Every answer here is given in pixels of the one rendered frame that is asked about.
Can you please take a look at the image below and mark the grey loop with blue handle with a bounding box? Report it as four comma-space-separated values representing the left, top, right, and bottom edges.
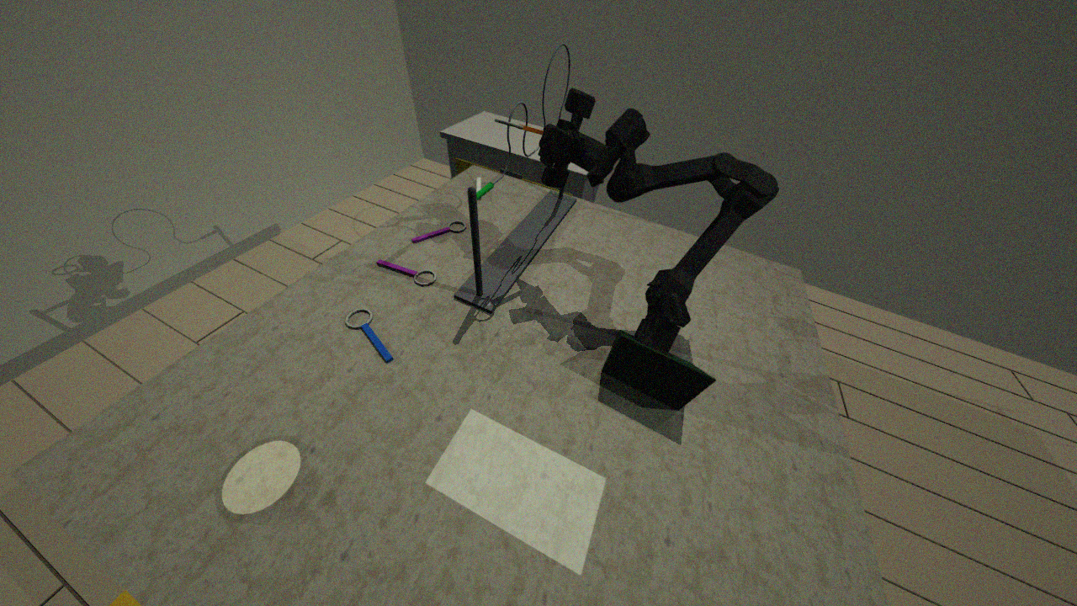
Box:
345, 308, 393, 363

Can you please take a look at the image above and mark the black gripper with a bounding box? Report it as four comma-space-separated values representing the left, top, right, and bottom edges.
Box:
541, 88, 596, 188

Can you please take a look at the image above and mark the purple handle with dark loop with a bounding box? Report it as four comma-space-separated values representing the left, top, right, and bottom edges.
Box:
411, 221, 466, 243
376, 259, 437, 285

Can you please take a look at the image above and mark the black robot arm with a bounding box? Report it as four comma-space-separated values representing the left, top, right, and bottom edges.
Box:
539, 109, 779, 356

